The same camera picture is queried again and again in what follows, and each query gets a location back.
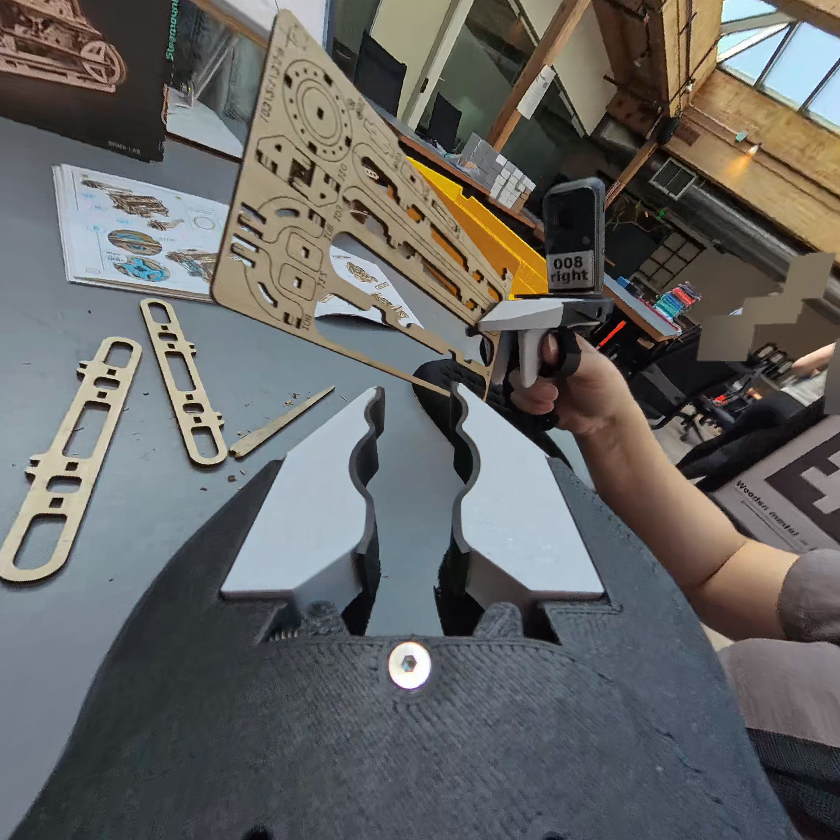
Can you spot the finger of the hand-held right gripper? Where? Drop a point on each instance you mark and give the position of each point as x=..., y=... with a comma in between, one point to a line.
x=518, y=316

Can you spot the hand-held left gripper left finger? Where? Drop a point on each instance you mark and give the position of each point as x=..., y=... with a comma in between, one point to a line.
x=308, y=518

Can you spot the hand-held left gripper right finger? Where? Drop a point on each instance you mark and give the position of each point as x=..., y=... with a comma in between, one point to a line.
x=518, y=525

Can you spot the laser-cut wooden parts sheet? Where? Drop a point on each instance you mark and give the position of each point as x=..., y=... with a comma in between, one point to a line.
x=289, y=46

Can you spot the person's right forearm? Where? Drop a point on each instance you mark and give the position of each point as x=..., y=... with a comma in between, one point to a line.
x=669, y=512

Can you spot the black model kit box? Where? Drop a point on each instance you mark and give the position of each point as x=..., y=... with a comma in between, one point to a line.
x=131, y=98

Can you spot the person's right hand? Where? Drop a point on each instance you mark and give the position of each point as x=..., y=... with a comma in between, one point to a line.
x=584, y=394

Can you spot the stack of grey boxes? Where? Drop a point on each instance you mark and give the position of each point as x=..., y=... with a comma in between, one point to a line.
x=499, y=174

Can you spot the yellow storage bin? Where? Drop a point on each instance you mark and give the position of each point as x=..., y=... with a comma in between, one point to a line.
x=485, y=223

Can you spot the tapered wooden stick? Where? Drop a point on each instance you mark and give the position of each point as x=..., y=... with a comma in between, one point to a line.
x=262, y=436

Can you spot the black quilted cushion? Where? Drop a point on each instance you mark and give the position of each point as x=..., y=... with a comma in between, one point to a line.
x=436, y=384

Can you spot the white paper notice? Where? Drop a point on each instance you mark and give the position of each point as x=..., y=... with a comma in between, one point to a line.
x=537, y=92

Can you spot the colourful stacked items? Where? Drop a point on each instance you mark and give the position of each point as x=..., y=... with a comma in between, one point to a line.
x=676, y=303

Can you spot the slotted wooden strip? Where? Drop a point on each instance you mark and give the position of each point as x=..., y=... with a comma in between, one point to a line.
x=34, y=470
x=184, y=346

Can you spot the framed right marker sign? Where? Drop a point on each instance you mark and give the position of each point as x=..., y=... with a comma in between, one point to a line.
x=787, y=499

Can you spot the printed instruction booklet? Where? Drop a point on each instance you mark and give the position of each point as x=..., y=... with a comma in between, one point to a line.
x=98, y=210

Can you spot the wall air vent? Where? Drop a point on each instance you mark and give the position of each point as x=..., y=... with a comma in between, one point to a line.
x=673, y=178

